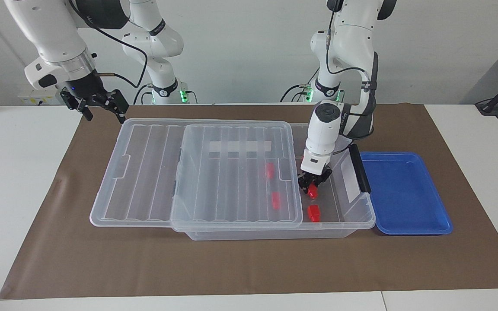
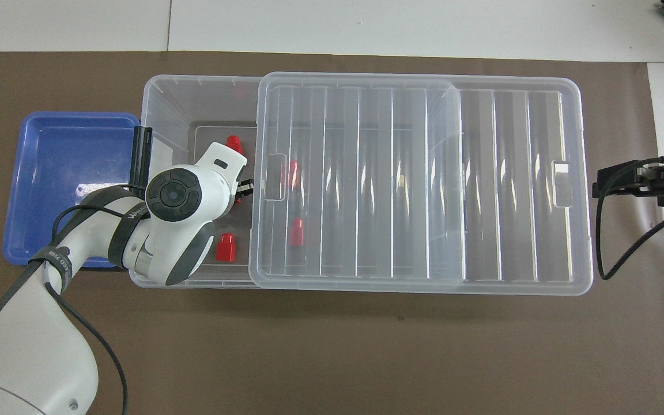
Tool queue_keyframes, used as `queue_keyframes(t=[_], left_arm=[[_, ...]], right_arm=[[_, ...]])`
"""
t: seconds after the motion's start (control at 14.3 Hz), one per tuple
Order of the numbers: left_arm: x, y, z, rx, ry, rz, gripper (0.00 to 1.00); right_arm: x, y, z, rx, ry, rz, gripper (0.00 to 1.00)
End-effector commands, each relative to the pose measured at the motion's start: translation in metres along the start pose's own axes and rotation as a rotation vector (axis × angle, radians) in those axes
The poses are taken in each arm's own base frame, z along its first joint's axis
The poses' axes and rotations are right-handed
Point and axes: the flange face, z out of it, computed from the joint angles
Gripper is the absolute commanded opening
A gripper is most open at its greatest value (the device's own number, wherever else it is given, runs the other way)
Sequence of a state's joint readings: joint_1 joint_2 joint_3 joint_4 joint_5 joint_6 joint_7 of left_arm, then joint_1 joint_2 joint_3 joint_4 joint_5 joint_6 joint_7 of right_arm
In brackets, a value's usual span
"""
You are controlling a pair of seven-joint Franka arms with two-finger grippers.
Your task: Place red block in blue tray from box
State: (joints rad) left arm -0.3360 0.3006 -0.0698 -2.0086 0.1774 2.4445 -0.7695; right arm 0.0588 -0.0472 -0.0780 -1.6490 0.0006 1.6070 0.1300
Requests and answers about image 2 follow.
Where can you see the clear ribbed plastic lid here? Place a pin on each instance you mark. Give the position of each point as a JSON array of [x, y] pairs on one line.
[[412, 115]]

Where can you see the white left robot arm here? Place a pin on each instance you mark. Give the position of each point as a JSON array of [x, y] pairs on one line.
[[176, 196]]

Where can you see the clear plastic storage box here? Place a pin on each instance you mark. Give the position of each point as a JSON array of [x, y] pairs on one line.
[[193, 98]]

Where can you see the blue plastic tray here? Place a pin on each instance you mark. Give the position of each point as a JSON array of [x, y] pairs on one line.
[[49, 161]]

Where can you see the brown paper table mat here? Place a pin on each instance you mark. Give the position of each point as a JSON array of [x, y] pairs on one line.
[[309, 357]]

